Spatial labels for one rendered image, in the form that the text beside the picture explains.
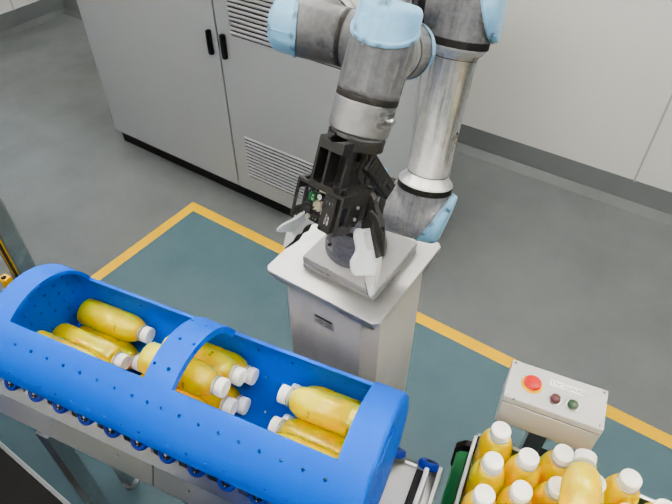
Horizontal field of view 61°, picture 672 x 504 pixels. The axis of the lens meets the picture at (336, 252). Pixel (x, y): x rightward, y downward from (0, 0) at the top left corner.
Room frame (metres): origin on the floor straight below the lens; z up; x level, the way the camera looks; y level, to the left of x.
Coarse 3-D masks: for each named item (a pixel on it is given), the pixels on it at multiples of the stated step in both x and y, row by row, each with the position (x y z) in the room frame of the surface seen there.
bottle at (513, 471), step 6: (516, 456) 0.54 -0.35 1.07; (510, 462) 0.53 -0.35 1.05; (516, 462) 0.52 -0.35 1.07; (504, 468) 0.53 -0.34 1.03; (510, 468) 0.52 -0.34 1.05; (516, 468) 0.52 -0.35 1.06; (522, 468) 0.51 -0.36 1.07; (510, 474) 0.51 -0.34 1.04; (516, 474) 0.51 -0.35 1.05; (522, 474) 0.50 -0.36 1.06; (528, 474) 0.50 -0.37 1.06; (534, 474) 0.50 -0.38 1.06; (510, 480) 0.51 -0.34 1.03; (516, 480) 0.50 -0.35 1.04; (528, 480) 0.50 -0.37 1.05; (534, 480) 0.50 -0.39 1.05; (504, 486) 0.51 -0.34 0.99; (534, 486) 0.50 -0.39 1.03
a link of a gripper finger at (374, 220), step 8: (376, 208) 0.56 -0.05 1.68; (368, 216) 0.56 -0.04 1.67; (376, 216) 0.55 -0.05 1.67; (368, 224) 0.55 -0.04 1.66; (376, 224) 0.55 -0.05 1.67; (384, 224) 0.55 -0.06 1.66; (376, 232) 0.54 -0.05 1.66; (384, 232) 0.55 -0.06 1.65; (376, 240) 0.54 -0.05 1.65; (384, 240) 0.54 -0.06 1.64; (376, 248) 0.53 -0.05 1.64; (376, 256) 0.53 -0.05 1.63
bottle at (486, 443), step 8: (488, 432) 0.59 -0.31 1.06; (480, 440) 0.59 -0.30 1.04; (488, 440) 0.57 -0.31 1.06; (480, 448) 0.57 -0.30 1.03; (488, 448) 0.56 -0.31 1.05; (496, 448) 0.56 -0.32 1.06; (504, 448) 0.56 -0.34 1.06; (480, 456) 0.57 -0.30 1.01; (504, 456) 0.55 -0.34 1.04; (472, 464) 0.58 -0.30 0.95; (504, 464) 0.55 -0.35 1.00
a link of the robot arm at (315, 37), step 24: (288, 0) 0.77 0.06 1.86; (312, 0) 0.77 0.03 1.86; (336, 0) 0.80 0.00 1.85; (408, 0) 1.03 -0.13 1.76; (288, 24) 0.74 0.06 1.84; (312, 24) 0.73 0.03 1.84; (336, 24) 0.72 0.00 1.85; (288, 48) 0.74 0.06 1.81; (312, 48) 0.73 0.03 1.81; (336, 48) 0.71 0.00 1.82
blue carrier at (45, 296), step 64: (0, 320) 0.77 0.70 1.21; (64, 320) 0.91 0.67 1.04; (192, 320) 0.76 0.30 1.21; (64, 384) 0.65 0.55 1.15; (128, 384) 0.62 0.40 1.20; (256, 384) 0.74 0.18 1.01; (320, 384) 0.71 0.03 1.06; (384, 384) 0.63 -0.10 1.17; (192, 448) 0.52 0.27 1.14; (256, 448) 0.49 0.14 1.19; (384, 448) 0.48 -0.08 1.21
